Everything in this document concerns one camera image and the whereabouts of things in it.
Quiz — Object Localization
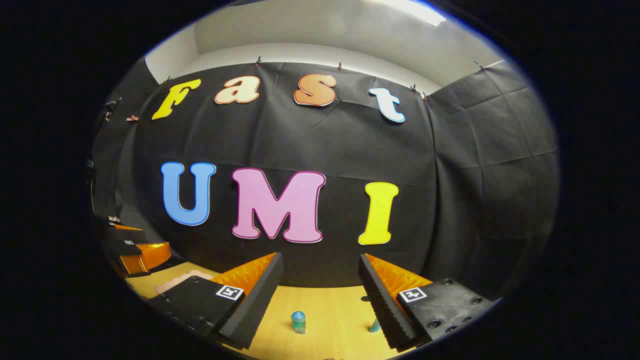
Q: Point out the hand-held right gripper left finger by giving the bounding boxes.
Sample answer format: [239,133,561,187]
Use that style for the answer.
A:
[147,252,284,351]

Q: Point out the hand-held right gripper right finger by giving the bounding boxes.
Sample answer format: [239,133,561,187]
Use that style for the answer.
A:
[358,253,501,352]

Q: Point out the small pink suitcase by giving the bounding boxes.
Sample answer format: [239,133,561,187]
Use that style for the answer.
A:
[154,270,217,296]

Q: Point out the black backdrop cloth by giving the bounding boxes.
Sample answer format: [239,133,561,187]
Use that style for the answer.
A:
[90,57,560,301]

